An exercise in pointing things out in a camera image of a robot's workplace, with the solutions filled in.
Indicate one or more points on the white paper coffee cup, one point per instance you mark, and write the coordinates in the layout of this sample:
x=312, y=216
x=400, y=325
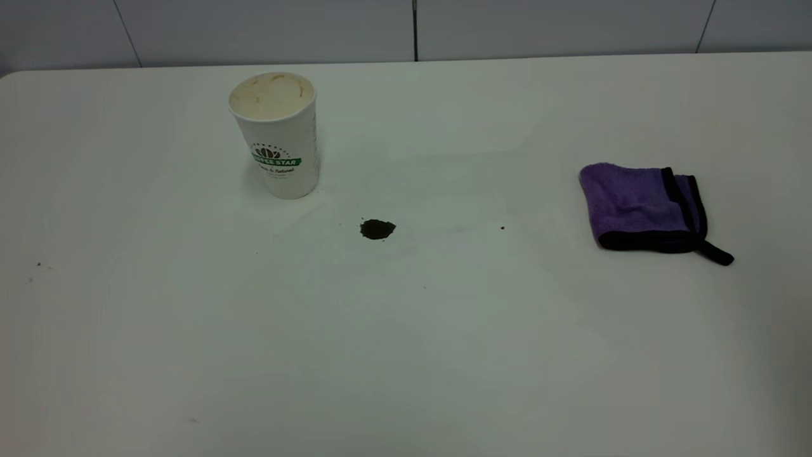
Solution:
x=282, y=139

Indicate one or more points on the purple cloth with black trim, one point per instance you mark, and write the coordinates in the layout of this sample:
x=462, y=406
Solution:
x=628, y=203

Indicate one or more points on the dark brown coffee stain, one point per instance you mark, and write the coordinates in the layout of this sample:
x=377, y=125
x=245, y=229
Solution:
x=377, y=229

